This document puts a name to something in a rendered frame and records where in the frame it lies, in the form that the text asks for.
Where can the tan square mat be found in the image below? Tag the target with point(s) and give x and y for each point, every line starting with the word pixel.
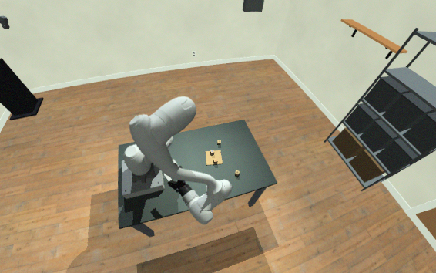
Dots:
pixel 210 157

